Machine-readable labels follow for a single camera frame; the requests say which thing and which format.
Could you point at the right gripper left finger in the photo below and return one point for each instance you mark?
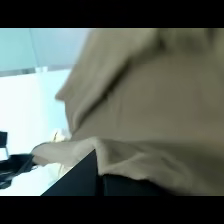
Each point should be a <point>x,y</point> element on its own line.
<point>80,180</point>

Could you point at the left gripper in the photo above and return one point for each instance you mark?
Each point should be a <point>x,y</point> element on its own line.
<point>15,166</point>

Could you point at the brown garment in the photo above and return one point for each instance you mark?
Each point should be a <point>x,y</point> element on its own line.
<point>150,110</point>

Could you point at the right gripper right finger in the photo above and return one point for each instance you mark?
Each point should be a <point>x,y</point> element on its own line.
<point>130,187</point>

